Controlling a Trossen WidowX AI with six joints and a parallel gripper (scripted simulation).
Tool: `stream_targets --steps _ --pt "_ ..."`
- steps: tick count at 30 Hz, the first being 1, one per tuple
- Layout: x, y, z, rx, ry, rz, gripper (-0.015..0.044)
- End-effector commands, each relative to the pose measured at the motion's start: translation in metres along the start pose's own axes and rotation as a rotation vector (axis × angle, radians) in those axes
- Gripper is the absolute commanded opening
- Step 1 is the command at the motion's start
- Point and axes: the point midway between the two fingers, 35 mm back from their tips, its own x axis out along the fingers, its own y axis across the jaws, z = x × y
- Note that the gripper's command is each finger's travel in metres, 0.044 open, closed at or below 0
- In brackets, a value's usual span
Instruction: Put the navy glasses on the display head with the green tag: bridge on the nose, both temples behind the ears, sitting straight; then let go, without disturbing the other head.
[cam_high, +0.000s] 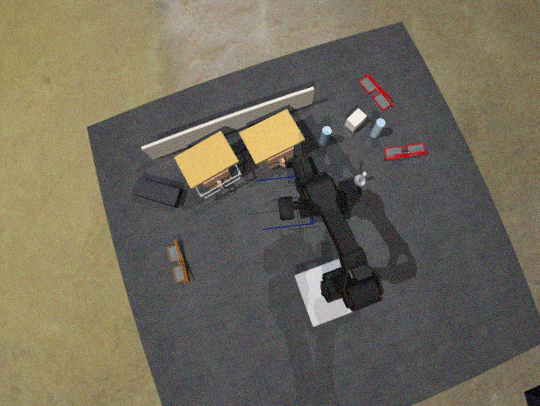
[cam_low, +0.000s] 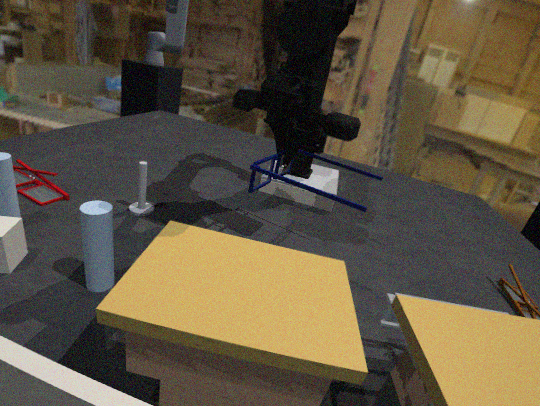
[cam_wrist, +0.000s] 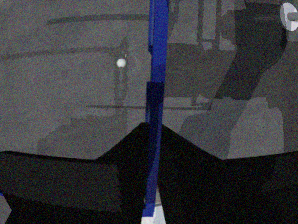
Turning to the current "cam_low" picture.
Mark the navy glasses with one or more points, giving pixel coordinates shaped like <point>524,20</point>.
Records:
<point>262,172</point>

